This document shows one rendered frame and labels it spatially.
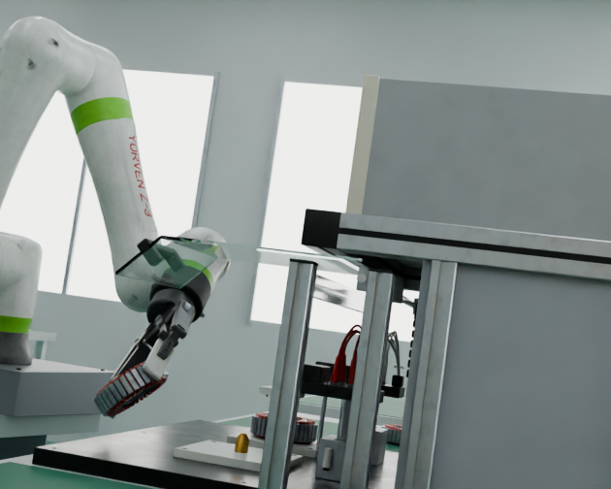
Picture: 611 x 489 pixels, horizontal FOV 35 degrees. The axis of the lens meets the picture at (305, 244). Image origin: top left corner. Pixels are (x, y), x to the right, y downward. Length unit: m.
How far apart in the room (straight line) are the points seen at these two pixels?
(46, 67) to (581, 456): 1.11
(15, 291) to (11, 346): 0.11
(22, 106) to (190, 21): 5.15
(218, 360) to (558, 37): 3.00
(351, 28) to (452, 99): 5.27
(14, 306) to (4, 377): 0.18
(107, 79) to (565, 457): 1.14
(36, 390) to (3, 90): 0.54
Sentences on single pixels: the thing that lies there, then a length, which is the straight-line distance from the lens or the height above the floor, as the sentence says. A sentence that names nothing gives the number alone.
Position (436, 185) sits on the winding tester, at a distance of 1.28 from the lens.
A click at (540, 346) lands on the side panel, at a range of 1.15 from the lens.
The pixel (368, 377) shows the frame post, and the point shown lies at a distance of 1.18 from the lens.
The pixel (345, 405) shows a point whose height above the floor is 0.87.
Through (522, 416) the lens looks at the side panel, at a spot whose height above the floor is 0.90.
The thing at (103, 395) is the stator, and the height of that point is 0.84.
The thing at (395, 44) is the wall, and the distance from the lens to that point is 6.47.
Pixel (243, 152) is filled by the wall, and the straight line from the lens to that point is 6.50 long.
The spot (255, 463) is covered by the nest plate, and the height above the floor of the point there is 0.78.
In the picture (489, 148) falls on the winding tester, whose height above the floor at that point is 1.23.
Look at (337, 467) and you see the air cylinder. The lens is 1.35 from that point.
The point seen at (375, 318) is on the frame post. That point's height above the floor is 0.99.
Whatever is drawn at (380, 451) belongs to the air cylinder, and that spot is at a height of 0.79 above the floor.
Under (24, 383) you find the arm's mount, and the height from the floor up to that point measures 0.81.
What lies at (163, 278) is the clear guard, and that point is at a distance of 1.43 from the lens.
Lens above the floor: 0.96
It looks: 5 degrees up
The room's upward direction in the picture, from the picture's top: 8 degrees clockwise
